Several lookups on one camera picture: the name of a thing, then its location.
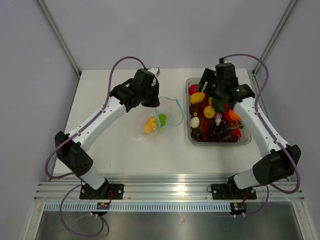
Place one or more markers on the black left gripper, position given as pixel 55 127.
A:
pixel 155 102

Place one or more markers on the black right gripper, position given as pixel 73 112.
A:
pixel 208 76

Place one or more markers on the green starfruit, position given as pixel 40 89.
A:
pixel 161 120

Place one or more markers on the clear blue zip bag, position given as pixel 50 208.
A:
pixel 169 106

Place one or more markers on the yellow orange mango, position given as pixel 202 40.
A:
pixel 150 125

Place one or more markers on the small red pepper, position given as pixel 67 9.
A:
pixel 238 132

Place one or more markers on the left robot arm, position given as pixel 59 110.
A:
pixel 73 146

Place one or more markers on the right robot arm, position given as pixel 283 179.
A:
pixel 278 159

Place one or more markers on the clear plastic food bin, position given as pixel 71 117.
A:
pixel 245 134

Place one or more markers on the dark green avocado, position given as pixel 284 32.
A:
pixel 218 105

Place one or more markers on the small yellow peach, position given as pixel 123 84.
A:
pixel 209 112

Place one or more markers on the red lobster toy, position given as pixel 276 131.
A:
pixel 203 119

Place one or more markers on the white egg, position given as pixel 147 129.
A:
pixel 195 122

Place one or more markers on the orange fruit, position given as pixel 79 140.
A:
pixel 233 116

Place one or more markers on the red grape bunch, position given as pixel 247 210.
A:
pixel 233 125

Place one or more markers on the dark purple plum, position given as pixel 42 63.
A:
pixel 196 134

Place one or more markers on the dark purple grape bunch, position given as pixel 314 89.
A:
pixel 215 132

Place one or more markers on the dark red apple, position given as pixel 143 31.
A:
pixel 229 137

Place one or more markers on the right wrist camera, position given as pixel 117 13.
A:
pixel 224 60

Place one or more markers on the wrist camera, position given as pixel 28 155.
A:
pixel 224 60
pixel 154 70

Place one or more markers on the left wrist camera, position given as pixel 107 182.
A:
pixel 154 70

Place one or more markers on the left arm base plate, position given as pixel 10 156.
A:
pixel 112 191

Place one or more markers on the white slotted cable duct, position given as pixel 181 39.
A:
pixel 211 207

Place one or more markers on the right aluminium frame post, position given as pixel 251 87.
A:
pixel 278 29

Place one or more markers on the aluminium frame post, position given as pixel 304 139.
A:
pixel 59 37
pixel 278 29

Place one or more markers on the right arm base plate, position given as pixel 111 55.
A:
pixel 220 191

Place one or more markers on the left aluminium frame post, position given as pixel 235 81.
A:
pixel 59 37

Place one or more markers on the aluminium mounting rail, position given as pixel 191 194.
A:
pixel 142 187

